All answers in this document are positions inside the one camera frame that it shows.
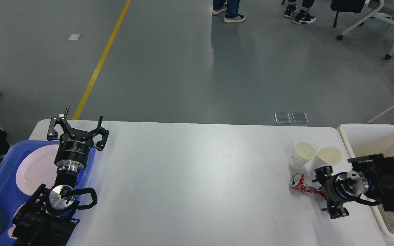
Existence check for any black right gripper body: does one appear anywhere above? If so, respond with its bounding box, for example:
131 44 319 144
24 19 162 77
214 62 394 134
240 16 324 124
322 171 369 204

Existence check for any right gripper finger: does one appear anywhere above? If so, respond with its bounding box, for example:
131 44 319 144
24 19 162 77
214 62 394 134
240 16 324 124
322 202 349 219
312 166 333 185

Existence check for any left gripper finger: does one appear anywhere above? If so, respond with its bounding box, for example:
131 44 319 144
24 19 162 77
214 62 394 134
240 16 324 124
81 116 109 151
46 107 76 141

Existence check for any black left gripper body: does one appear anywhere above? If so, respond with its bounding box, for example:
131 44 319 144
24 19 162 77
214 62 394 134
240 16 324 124
54 133 93 171

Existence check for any small white cup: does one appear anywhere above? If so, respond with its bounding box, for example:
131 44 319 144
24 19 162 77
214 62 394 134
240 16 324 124
309 145 343 174
289 141 316 168

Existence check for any crushed red soda can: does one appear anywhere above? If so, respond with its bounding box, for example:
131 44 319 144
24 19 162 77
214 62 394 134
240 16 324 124
289 173 327 201

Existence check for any pink plate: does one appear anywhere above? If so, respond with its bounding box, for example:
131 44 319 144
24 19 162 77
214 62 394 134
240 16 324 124
16 145 59 196

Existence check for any pink mug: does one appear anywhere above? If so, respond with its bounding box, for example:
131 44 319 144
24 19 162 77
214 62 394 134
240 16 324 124
8 203 26 238

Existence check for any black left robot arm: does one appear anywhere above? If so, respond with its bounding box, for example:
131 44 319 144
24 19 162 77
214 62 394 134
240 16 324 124
12 107 109 246

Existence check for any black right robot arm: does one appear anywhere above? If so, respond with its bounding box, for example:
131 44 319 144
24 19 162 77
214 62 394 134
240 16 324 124
313 154 394 219

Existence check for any floor socket plate right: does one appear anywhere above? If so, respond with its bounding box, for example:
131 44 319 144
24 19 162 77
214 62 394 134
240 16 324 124
291 112 308 124

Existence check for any floor socket plate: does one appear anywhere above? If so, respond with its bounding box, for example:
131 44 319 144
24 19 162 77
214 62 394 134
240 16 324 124
291 112 308 124
275 112 291 124

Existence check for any floor socket plate left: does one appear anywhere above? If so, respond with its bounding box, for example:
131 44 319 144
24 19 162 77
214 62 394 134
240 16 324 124
275 112 291 124

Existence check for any blue plastic tray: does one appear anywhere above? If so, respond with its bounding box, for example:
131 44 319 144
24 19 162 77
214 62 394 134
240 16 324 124
0 140 96 246

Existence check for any person in dark sneakers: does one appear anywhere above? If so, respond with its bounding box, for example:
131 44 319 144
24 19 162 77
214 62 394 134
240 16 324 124
283 0 316 24

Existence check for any white office chair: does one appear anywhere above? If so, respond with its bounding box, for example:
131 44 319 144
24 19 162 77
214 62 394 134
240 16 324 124
336 0 394 60

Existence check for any person in blue jeans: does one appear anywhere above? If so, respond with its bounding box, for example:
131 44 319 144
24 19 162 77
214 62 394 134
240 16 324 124
212 0 245 23

